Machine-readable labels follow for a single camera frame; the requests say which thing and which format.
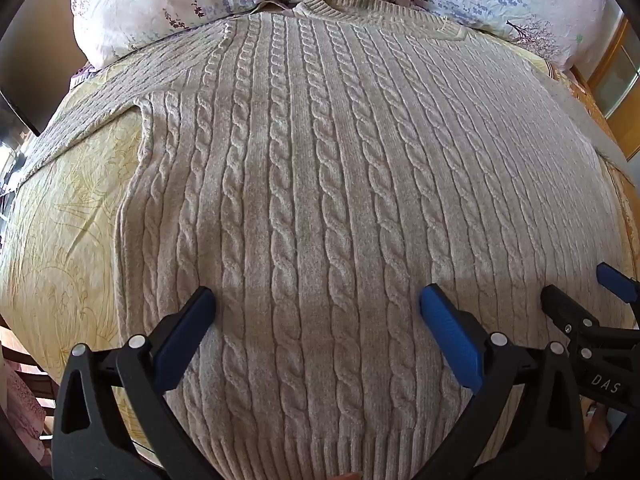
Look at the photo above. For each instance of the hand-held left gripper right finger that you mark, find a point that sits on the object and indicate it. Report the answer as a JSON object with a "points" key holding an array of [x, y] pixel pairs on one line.
{"points": [[450, 332]]}

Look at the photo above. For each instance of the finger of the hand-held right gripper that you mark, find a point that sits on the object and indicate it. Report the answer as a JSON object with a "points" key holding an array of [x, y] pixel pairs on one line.
{"points": [[616, 282], [567, 307]]}

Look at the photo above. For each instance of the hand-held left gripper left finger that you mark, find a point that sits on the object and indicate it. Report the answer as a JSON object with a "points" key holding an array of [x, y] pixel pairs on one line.
{"points": [[187, 335]]}

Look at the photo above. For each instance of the yellow patterned bedsheet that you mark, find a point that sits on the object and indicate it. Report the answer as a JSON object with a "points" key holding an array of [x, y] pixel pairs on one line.
{"points": [[65, 240]]}

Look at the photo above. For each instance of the pink lace cloth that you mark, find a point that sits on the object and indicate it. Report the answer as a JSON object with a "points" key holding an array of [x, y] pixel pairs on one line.
{"points": [[20, 405]]}

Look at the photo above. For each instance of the wooden headboard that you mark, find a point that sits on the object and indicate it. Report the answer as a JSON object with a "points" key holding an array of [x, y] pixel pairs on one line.
{"points": [[615, 70]]}

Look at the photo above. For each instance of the light blue lavender-print pillow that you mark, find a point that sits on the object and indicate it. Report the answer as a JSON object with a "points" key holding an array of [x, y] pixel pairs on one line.
{"points": [[505, 0]]}

